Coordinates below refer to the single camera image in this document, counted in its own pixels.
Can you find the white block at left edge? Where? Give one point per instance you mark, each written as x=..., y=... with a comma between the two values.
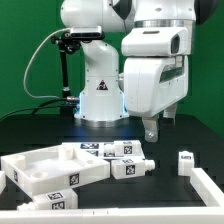
x=2, y=181

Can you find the white square tabletop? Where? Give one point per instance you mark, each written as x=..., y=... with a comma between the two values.
x=54, y=168

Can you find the white obstacle fence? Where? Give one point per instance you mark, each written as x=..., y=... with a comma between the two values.
x=209, y=192

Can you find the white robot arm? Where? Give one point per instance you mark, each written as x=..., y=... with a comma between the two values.
x=136, y=56

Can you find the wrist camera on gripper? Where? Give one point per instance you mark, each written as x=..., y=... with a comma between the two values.
x=156, y=41

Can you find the marker sheet with tags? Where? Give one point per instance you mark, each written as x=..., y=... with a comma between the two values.
x=97, y=149

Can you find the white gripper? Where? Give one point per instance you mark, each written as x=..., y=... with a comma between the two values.
x=152, y=85

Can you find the black camera stand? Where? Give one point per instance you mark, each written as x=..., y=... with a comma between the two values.
x=67, y=45

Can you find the background camera on stand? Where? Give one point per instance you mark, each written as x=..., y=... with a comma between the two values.
x=87, y=32

